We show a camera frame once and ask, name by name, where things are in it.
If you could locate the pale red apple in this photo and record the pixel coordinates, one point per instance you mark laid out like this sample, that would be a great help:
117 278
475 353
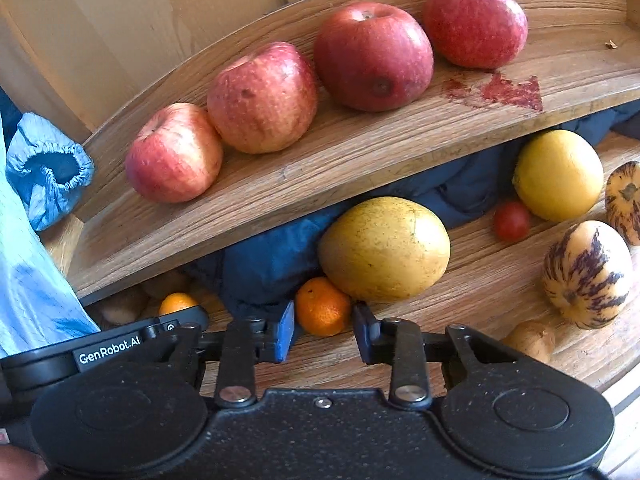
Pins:
172 155
262 100

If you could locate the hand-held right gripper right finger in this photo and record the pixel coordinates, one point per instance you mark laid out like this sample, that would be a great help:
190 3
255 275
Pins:
364 332

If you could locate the curved wooden shelf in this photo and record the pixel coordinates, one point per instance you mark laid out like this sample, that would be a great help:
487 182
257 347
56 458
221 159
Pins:
350 160

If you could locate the striped pepino melon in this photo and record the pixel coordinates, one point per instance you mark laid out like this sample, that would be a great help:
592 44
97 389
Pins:
625 202
587 275

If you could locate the dark red apple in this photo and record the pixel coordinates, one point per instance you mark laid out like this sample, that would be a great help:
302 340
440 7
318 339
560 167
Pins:
475 25
372 55

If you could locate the round yellow citrus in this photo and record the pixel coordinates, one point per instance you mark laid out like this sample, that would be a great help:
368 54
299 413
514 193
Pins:
557 175

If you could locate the small orange mandarin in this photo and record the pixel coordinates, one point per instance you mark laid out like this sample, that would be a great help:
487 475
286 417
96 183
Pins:
177 304
322 310

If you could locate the light blue coat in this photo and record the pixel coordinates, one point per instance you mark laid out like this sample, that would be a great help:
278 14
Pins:
30 285

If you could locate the large yellow mango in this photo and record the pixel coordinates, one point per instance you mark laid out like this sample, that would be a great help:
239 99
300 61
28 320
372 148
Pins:
385 247

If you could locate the navy padded jacket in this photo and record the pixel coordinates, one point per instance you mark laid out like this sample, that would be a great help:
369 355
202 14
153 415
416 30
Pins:
260 265

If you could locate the person's left hand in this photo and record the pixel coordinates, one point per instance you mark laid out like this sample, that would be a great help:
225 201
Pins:
20 465

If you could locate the red cherry tomato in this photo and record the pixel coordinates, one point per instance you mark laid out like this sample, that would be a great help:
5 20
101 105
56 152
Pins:
512 221

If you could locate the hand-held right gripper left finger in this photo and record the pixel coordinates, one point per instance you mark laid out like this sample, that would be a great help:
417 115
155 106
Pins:
285 332

